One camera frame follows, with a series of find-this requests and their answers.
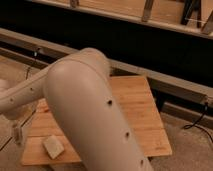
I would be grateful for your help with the wooden table board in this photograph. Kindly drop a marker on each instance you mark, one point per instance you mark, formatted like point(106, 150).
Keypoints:
point(133, 94)

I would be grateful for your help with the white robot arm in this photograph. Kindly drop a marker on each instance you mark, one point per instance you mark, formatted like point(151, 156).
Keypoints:
point(78, 93)

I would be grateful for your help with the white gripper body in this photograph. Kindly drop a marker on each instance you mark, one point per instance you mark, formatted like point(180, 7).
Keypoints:
point(17, 134)

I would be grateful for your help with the beige sponge block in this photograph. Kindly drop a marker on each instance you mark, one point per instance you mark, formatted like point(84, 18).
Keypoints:
point(53, 146)

